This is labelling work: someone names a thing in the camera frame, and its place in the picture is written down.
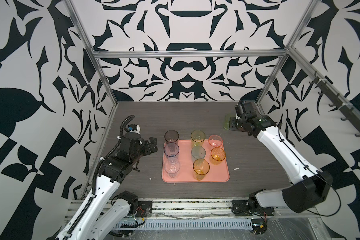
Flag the green glass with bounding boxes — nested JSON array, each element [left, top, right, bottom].
[[191, 130, 206, 148], [223, 114, 232, 130]]

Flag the pink glass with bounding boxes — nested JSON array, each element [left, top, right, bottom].
[[208, 135, 223, 149]]

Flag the blue glass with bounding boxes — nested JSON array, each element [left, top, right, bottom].
[[164, 143, 180, 159]]

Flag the dark smoky glass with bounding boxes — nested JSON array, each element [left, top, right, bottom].
[[164, 130, 180, 146]]

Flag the clear glass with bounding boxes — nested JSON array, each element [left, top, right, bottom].
[[164, 158, 181, 179]]

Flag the short amber glass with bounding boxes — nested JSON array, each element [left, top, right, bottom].
[[210, 147, 226, 165]]

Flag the pink tray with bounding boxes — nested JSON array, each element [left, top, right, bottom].
[[162, 140, 230, 184]]

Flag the teal glass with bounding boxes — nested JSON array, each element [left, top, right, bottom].
[[191, 146, 206, 162]]

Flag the tall amber glass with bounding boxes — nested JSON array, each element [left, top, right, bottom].
[[193, 159, 210, 181]]

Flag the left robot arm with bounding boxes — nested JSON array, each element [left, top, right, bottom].
[[56, 131, 158, 240]]

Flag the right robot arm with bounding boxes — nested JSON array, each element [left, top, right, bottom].
[[229, 101, 333, 215]]

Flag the small circuit board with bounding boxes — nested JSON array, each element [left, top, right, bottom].
[[251, 219, 268, 236]]

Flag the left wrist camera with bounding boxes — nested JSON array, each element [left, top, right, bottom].
[[125, 124, 141, 134]]

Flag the white cable duct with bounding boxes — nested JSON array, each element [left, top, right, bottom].
[[114, 219, 253, 231]]

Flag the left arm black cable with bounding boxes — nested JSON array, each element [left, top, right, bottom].
[[107, 218, 145, 238]]

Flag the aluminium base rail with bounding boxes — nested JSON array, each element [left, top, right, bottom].
[[65, 199, 319, 220]]

